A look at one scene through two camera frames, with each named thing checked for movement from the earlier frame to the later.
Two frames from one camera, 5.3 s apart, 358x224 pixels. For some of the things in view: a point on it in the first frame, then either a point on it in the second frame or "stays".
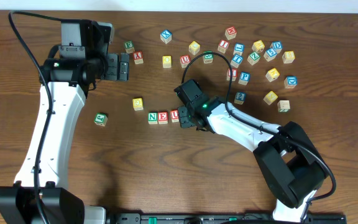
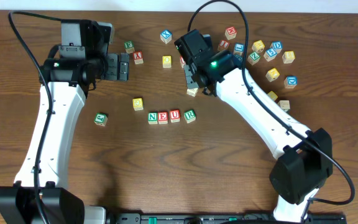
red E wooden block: (162, 117) stays
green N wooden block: (153, 117) stays
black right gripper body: (187, 116) → (190, 77)
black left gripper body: (112, 66) stays
